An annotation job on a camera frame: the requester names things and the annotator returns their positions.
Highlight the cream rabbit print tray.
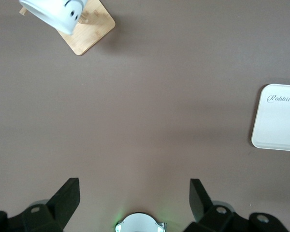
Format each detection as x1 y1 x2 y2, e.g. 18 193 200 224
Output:
251 83 290 153

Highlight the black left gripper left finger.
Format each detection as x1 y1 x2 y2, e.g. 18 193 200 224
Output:
0 178 81 232

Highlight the wooden cup rack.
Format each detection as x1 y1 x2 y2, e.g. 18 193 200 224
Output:
18 0 116 56

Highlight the white smiley cup black handle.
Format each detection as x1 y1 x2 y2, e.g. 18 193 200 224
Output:
18 0 89 36

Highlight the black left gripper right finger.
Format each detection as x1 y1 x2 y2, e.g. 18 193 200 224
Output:
183 178 290 232

